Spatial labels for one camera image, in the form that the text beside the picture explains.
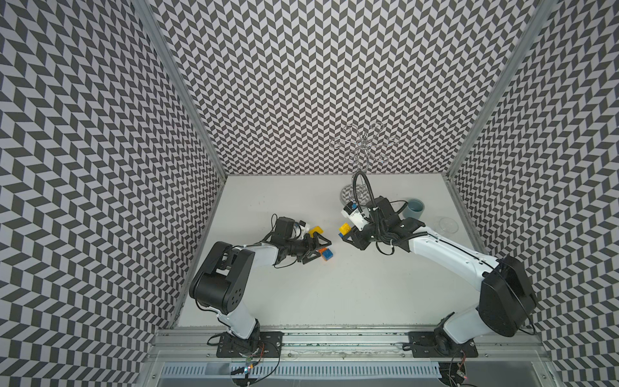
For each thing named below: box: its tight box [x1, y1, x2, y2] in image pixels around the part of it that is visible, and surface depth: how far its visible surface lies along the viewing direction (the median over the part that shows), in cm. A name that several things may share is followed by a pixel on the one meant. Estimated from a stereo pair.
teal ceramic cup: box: [402, 198, 426, 220], surface depth 102 cm
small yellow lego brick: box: [338, 222, 352, 236], surface depth 80 cm
